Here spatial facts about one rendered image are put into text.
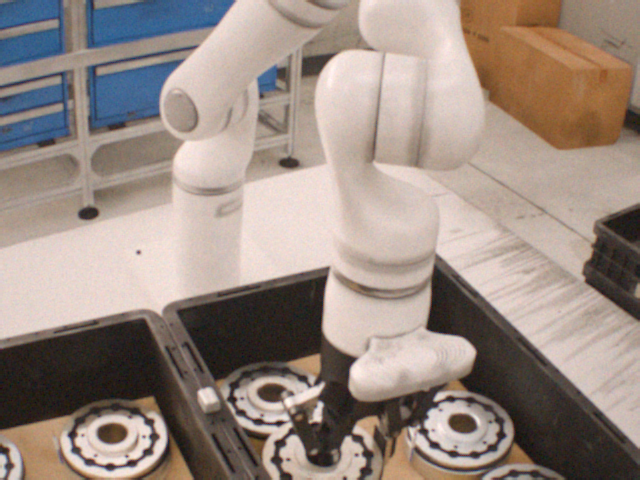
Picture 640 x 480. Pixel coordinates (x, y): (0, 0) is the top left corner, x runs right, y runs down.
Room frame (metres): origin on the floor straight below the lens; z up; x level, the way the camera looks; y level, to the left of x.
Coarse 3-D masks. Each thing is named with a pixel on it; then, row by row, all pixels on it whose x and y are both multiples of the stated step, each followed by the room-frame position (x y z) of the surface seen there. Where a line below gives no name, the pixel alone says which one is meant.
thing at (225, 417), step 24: (240, 288) 0.61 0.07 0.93; (264, 288) 0.61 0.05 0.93; (288, 288) 0.63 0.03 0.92; (456, 288) 0.64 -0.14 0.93; (168, 312) 0.57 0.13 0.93; (480, 312) 0.60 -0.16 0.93; (504, 336) 0.57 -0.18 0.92; (192, 360) 0.50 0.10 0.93; (528, 360) 0.53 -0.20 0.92; (216, 384) 0.47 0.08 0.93; (552, 384) 0.50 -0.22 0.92; (576, 408) 0.47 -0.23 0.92; (240, 432) 0.42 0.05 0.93; (600, 432) 0.44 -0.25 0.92; (240, 456) 0.39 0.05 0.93; (624, 456) 0.41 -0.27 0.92
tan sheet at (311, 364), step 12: (300, 360) 0.63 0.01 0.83; (312, 360) 0.63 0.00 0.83; (312, 372) 0.61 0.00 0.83; (456, 384) 0.60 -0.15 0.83; (360, 420) 0.54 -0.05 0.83; (372, 420) 0.54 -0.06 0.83; (372, 432) 0.53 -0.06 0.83; (396, 444) 0.51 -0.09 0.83; (516, 444) 0.51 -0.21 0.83; (396, 456) 0.50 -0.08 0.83; (516, 456) 0.50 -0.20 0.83; (384, 468) 0.48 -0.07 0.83; (396, 468) 0.48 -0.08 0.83; (408, 468) 0.48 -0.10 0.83
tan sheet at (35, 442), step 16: (144, 400) 0.55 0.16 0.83; (160, 416) 0.53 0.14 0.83; (0, 432) 0.47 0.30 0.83; (16, 432) 0.48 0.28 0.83; (32, 432) 0.48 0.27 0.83; (48, 432) 0.48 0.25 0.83; (32, 448) 0.46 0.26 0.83; (48, 448) 0.46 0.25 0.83; (176, 448) 0.49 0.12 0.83; (32, 464) 0.44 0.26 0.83; (48, 464) 0.44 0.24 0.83; (64, 464) 0.44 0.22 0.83; (176, 464) 0.46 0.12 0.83
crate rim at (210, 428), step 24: (144, 312) 0.56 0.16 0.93; (24, 336) 0.51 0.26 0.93; (48, 336) 0.51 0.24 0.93; (72, 336) 0.52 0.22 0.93; (168, 336) 0.53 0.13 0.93; (168, 360) 0.50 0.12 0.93; (192, 384) 0.47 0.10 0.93; (192, 408) 0.44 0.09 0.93; (216, 432) 0.42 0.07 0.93; (216, 456) 0.39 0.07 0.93
